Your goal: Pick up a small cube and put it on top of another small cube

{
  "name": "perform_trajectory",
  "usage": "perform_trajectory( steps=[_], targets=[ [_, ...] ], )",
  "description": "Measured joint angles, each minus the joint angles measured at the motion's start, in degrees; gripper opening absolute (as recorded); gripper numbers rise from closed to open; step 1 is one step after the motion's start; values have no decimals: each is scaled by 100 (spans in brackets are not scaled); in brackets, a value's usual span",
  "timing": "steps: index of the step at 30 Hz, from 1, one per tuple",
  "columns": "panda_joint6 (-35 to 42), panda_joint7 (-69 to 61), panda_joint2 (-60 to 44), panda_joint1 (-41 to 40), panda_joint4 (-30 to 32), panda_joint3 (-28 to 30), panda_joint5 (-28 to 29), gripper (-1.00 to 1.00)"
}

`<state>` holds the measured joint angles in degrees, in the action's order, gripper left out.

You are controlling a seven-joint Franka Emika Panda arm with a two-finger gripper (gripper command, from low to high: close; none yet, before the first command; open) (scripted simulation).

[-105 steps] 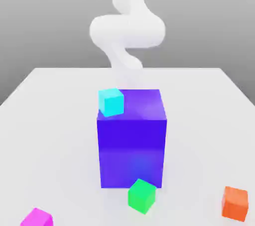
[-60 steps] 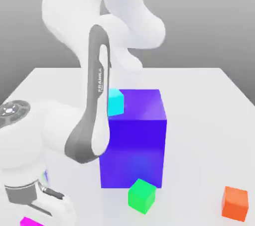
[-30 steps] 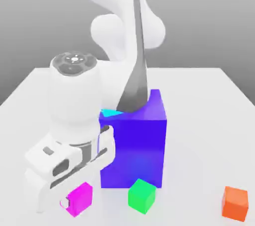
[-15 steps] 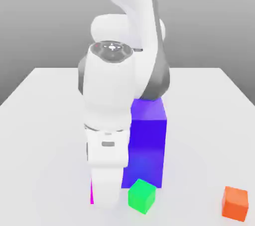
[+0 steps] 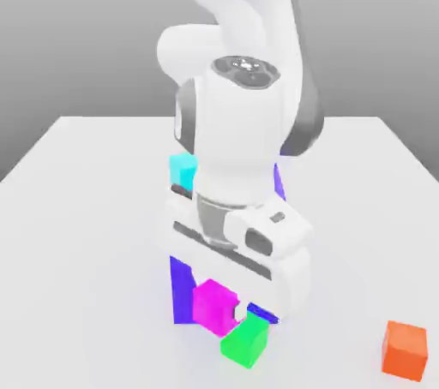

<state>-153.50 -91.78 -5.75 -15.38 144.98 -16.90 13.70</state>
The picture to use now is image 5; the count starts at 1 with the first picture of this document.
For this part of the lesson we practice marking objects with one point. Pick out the small magenta cube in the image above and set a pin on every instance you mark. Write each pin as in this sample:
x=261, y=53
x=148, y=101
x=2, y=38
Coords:
x=212, y=306

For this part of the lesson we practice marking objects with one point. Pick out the small orange cube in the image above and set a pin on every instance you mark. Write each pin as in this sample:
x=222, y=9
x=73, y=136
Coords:
x=404, y=351

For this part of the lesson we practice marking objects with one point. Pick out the large blue box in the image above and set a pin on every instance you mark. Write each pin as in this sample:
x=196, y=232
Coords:
x=180, y=293

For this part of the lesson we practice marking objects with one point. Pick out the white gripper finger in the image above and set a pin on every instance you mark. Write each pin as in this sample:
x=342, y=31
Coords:
x=240, y=313

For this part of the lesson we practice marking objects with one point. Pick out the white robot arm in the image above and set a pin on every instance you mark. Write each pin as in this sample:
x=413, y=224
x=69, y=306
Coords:
x=240, y=121

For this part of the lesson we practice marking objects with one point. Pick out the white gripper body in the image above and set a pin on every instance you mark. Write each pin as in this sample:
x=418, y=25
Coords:
x=291, y=286

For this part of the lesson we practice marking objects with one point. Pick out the small cyan cube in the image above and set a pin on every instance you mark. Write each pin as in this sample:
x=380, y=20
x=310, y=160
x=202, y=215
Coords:
x=181, y=169

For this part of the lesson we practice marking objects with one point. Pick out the small green cube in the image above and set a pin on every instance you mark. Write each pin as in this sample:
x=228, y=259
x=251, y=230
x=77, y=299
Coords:
x=245, y=344

